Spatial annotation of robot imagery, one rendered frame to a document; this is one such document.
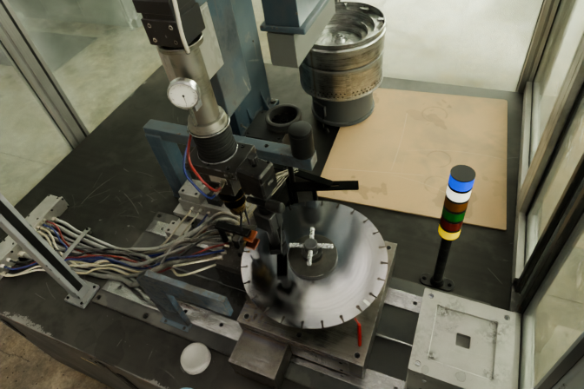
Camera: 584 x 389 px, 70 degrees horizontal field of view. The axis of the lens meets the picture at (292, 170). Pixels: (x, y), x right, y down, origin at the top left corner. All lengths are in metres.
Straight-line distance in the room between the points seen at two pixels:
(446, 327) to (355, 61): 0.81
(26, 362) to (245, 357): 1.48
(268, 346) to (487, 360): 0.45
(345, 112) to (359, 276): 0.74
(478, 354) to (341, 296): 0.28
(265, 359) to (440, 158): 0.84
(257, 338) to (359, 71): 0.85
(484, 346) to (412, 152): 0.72
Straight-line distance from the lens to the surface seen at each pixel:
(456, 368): 0.93
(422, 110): 1.64
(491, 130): 1.59
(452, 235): 0.97
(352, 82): 1.41
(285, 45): 0.99
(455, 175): 0.85
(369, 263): 0.96
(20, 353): 2.40
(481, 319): 0.99
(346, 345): 0.98
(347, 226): 1.01
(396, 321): 1.11
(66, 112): 1.87
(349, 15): 1.58
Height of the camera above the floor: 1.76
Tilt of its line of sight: 45 degrees down
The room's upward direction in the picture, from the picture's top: 10 degrees counter-clockwise
